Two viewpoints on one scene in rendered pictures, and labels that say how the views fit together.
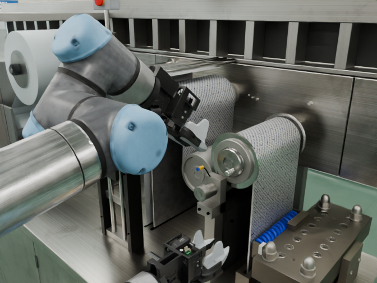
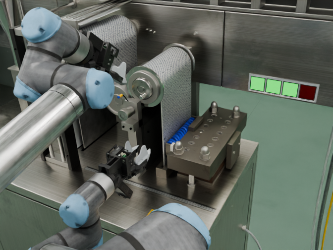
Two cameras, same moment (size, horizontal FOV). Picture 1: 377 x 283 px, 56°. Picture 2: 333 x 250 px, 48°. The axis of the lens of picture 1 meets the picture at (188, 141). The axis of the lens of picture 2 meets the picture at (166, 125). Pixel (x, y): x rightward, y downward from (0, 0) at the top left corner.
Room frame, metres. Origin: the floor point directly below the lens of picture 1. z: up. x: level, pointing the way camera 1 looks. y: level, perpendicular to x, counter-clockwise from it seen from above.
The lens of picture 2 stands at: (-0.31, 0.09, 1.78)
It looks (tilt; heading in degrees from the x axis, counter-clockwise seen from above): 31 degrees down; 346
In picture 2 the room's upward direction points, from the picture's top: 2 degrees counter-clockwise
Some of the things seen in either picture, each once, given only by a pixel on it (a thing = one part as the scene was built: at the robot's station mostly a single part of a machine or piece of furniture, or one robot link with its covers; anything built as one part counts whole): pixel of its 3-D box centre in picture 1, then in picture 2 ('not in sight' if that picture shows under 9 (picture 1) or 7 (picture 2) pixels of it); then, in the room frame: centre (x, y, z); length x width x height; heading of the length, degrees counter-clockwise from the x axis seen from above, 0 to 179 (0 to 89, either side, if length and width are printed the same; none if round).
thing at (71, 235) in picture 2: not in sight; (82, 234); (0.46, 0.15, 1.01); 0.11 x 0.08 x 0.11; 117
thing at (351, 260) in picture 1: (350, 268); (234, 150); (0.77, -0.43, 0.96); 0.10 x 0.03 x 0.11; 137
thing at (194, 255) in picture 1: (175, 268); (116, 168); (0.58, 0.03, 1.12); 0.12 x 0.08 x 0.09; 137
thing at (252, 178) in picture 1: (233, 160); (144, 87); (0.83, -0.12, 1.25); 0.15 x 0.01 x 0.15; 47
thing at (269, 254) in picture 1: (270, 249); (178, 146); (0.73, -0.20, 1.05); 0.04 x 0.04 x 0.04
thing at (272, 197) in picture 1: (274, 199); (177, 110); (0.87, -0.24, 1.11); 0.23 x 0.01 x 0.18; 137
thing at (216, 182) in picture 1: (210, 229); (133, 140); (0.82, -0.06, 1.05); 0.06 x 0.05 x 0.31; 137
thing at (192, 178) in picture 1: (224, 161); (135, 87); (0.99, -0.11, 1.17); 0.26 x 0.12 x 0.12; 137
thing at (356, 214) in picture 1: (357, 211); (236, 110); (0.91, -0.50, 1.05); 0.04 x 0.04 x 0.04
